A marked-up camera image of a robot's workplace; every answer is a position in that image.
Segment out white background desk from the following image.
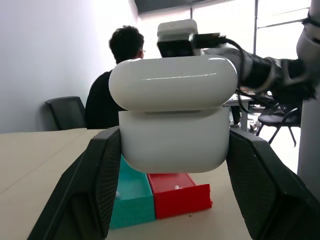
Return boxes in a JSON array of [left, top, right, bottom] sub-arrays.
[[223, 92, 255, 126]]

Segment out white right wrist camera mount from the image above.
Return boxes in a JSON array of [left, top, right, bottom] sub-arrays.
[[157, 18, 199, 39]]

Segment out white earbud charging case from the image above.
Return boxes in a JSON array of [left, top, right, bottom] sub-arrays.
[[108, 55, 239, 175]]

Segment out red plastic tray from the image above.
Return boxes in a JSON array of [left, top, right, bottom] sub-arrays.
[[146, 172, 213, 220]]

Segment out teal plastic tray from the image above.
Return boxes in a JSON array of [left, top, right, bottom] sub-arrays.
[[109, 153, 156, 230]]

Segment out person in black top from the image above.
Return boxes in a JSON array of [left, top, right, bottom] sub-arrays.
[[84, 25, 146, 130]]

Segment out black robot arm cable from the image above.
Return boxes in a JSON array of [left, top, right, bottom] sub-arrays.
[[191, 31, 253, 115]]

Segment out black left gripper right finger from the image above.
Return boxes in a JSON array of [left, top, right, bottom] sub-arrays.
[[225, 130, 320, 240]]

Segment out silver robot torso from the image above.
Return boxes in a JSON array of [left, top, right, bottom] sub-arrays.
[[295, 0, 320, 186]]

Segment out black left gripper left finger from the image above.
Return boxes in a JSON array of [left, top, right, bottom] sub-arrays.
[[26, 125, 123, 240]]

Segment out dark wall screen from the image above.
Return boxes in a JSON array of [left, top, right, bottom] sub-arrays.
[[134, 0, 194, 14]]

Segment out black office chair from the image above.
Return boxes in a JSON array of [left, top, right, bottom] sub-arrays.
[[44, 96, 87, 131]]

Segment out black folding chair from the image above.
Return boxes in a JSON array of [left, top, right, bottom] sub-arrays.
[[256, 106, 301, 147]]

